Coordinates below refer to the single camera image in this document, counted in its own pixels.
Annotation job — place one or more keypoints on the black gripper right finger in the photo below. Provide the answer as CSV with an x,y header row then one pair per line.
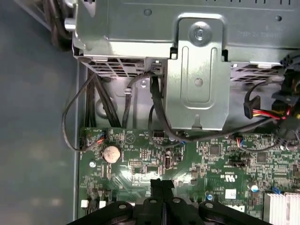
x,y
168,206

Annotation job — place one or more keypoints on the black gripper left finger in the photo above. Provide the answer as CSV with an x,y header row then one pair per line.
x,y
155,206

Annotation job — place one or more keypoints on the internal USB port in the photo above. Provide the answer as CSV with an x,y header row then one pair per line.
x,y
168,161

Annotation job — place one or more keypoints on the green motherboard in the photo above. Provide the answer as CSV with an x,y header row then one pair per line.
x,y
187,164

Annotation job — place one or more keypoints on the round coin cell battery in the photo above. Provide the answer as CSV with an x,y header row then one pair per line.
x,y
112,154

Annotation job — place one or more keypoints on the silver finned heatsink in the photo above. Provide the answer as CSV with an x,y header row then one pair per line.
x,y
281,208

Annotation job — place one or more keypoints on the black PC case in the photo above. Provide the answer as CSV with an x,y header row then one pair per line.
x,y
35,93

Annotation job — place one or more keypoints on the silver metal drive cage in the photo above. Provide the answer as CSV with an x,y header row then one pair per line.
x,y
129,23

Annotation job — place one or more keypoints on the silver metal bracket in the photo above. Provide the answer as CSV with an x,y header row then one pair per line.
x,y
199,82

